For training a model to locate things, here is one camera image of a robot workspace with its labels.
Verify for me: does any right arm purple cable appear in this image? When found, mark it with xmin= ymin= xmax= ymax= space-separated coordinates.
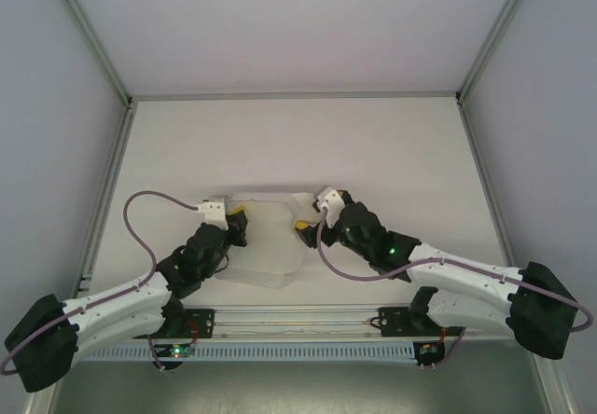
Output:
xmin=315 ymin=199 xmax=590 ymax=371

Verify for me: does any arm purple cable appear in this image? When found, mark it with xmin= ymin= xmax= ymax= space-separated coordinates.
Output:
xmin=315 ymin=199 xmax=590 ymax=371
xmin=0 ymin=191 xmax=209 ymax=378

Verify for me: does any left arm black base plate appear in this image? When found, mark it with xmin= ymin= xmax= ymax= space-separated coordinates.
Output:
xmin=139 ymin=308 xmax=217 ymax=340

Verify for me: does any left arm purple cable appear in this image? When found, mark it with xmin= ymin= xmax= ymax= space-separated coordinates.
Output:
xmin=0 ymin=191 xmax=209 ymax=378

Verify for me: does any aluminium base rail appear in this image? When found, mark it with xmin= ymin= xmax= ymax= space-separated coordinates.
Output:
xmin=45 ymin=304 xmax=473 ymax=341

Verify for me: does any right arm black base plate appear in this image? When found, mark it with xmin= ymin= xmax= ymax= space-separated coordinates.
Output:
xmin=377 ymin=306 xmax=450 ymax=338

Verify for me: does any aluminium table edge rail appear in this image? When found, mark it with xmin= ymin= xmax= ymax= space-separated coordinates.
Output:
xmin=71 ymin=101 xmax=137 ymax=307
xmin=456 ymin=99 xmax=576 ymax=414
xmin=130 ymin=90 xmax=461 ymax=104

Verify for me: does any white slotted cable duct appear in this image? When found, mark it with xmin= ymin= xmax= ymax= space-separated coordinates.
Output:
xmin=62 ymin=341 xmax=417 ymax=365

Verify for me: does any aluminium frame post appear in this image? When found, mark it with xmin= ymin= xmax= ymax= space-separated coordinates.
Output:
xmin=46 ymin=0 xmax=137 ymax=108
xmin=454 ymin=0 xmax=542 ymax=105

